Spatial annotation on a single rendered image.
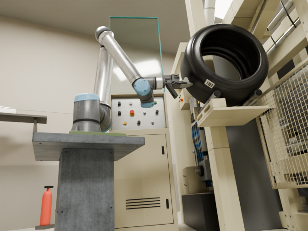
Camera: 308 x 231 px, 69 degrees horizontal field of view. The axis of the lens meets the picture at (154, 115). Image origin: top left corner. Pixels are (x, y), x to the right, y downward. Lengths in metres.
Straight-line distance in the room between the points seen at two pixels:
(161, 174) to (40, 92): 3.06
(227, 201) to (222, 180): 0.14
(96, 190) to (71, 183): 0.12
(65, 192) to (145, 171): 0.97
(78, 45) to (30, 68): 1.06
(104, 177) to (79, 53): 4.00
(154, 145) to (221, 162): 0.61
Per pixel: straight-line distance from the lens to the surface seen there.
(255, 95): 1.60
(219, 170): 1.73
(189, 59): 1.57
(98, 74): 1.61
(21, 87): 4.51
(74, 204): 1.14
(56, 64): 4.76
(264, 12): 2.00
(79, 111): 1.30
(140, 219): 1.97
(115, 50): 1.52
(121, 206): 1.96
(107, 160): 1.18
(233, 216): 1.75
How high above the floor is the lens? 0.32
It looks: 20 degrees up
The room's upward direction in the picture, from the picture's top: 4 degrees counter-clockwise
